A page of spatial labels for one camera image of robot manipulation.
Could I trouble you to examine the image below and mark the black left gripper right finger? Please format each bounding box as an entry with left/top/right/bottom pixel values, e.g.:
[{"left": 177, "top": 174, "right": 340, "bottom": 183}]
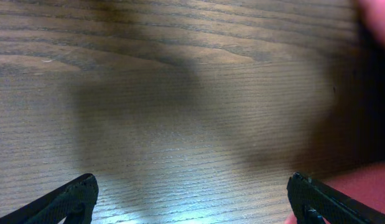
[{"left": 287, "top": 172, "right": 385, "bottom": 224}]

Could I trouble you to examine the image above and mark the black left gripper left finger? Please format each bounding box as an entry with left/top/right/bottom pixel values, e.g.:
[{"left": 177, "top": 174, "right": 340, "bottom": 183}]
[{"left": 0, "top": 173, "right": 99, "bottom": 224}]

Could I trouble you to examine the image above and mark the orange soccer t-shirt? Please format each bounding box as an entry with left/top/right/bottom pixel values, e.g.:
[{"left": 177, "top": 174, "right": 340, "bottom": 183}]
[{"left": 285, "top": 0, "right": 385, "bottom": 224}]

